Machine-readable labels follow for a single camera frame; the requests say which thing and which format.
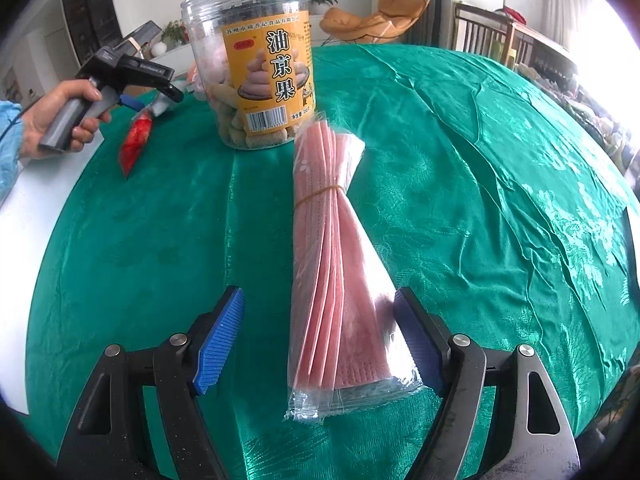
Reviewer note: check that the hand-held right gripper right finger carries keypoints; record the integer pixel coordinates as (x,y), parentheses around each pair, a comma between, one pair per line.
(417,345)

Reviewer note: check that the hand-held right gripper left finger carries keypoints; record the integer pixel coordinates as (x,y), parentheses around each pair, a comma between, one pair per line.
(220,340)

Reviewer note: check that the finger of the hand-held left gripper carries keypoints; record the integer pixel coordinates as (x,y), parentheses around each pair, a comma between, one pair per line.
(171,92)
(131,103)

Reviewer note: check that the red packet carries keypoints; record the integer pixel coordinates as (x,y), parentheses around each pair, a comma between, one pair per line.
(137,140)

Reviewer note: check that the pink face mask pack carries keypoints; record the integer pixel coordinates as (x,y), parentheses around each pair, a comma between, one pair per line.
(330,260)

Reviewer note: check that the person's left forearm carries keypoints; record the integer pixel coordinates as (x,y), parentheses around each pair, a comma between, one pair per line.
(10,145)

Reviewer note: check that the person's left hand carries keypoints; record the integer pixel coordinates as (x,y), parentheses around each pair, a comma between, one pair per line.
(55,105)

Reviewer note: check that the round white vase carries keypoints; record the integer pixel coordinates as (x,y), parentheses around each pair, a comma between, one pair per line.
(158,47)

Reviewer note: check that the leafy green potted plant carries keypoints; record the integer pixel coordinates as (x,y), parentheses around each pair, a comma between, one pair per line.
(173,32)

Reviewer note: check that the dark display cabinet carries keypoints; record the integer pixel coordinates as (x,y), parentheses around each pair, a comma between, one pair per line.
(92,10)

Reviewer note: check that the clear plastic snack jar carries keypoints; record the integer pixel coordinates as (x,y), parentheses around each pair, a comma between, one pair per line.
(270,70)

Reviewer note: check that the white board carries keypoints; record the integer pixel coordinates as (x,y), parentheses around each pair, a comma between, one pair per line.
(30,200)

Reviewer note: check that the white television cabinet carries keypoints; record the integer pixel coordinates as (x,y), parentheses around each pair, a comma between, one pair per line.
(320,30)

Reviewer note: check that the green tablecloth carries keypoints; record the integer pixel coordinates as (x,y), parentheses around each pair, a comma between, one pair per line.
(475,185)

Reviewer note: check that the orange lounge chair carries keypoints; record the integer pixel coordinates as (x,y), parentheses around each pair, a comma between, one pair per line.
(375,22)

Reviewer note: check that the grey curtain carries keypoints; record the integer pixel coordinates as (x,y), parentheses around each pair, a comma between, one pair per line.
(430,0)

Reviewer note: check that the dark wooden chair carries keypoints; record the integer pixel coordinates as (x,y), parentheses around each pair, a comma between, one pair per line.
(487,30)

